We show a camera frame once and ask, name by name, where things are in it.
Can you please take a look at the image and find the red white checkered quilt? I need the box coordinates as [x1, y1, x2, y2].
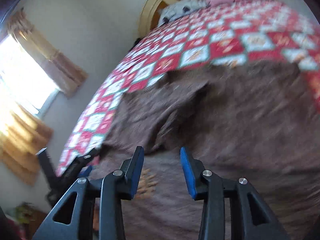
[56, 0, 319, 175]

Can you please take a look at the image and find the brown knit sun-pattern sweater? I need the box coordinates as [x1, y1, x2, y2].
[92, 61, 319, 239]

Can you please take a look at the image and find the side wall window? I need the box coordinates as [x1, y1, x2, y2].
[1, 36, 59, 129]

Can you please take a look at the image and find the white grey patterned pillow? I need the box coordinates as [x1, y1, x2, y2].
[157, 0, 208, 27]

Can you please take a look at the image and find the yellow side window curtain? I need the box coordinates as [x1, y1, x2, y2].
[7, 10, 88, 98]

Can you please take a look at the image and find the black object beside bed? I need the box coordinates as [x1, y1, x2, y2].
[131, 38, 142, 50]

